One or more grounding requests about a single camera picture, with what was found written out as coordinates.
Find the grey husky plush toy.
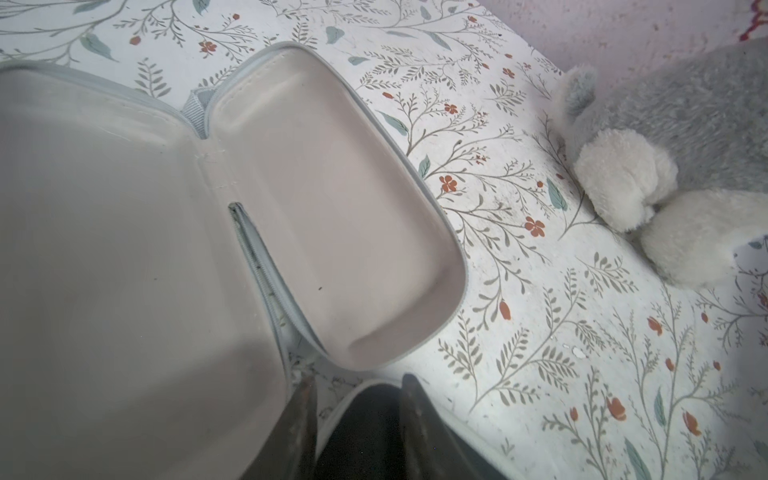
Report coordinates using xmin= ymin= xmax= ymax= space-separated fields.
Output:
xmin=551 ymin=38 xmax=767 ymax=289

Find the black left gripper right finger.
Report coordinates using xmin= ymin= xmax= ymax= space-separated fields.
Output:
xmin=399 ymin=374 xmax=481 ymax=479

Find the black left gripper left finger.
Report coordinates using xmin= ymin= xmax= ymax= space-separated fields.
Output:
xmin=240 ymin=375 xmax=318 ymax=480

